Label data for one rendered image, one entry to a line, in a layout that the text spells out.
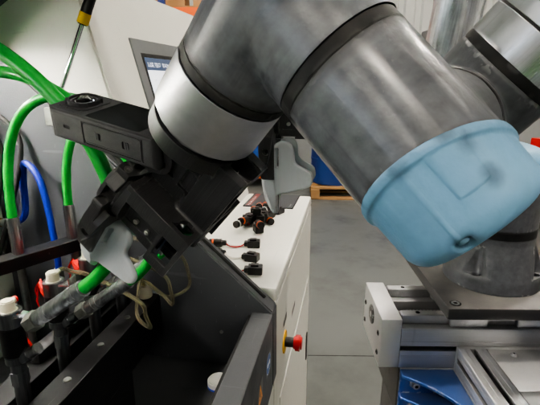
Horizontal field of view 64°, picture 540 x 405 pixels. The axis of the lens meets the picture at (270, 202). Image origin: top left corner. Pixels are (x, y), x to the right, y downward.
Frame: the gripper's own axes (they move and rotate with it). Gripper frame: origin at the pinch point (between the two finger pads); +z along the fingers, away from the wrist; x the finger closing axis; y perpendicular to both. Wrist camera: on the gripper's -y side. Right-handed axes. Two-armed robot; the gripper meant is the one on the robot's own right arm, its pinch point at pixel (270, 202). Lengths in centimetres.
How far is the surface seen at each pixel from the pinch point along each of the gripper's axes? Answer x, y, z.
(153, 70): 43, -34, -17
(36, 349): -12.3, -25.8, 16.0
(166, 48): 54, -36, -22
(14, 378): -12.9, -28.9, 20.0
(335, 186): 461, -7, 106
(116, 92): 25.2, -33.8, -12.4
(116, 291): -4.8, -19.2, 11.6
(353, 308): 195, 16, 121
